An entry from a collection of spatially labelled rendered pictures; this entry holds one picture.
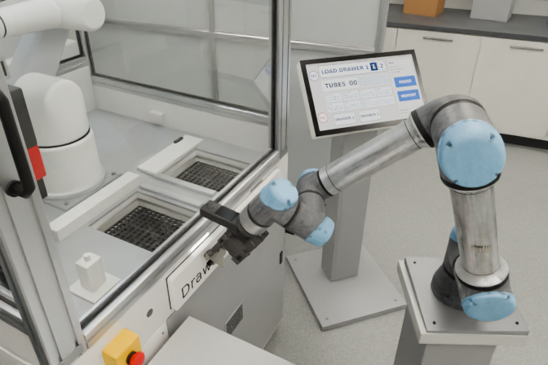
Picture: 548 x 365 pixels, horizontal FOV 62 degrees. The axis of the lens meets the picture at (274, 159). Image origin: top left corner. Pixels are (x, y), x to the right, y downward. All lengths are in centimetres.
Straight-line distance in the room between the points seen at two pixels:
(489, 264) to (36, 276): 91
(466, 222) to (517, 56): 291
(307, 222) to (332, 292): 137
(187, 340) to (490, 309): 74
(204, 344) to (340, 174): 56
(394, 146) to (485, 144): 24
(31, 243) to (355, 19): 205
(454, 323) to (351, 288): 111
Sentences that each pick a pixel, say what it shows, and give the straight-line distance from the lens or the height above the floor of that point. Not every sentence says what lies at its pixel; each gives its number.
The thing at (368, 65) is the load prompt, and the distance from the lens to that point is 192.
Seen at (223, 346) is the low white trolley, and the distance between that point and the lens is 126.
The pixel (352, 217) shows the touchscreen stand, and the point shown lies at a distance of 221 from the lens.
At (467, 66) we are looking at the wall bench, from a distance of 389.
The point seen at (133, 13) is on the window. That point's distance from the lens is 93.
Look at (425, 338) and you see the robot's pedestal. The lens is 136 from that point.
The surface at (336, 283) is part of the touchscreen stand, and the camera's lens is 243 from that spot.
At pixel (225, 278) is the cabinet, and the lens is 150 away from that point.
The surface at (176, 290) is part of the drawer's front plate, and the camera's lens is 123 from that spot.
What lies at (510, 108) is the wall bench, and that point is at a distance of 402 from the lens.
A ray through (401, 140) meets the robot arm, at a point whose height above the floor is 128.
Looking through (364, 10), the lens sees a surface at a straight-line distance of 253.
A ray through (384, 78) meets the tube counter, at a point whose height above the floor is 111.
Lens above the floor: 176
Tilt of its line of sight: 30 degrees down
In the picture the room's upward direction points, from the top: 1 degrees clockwise
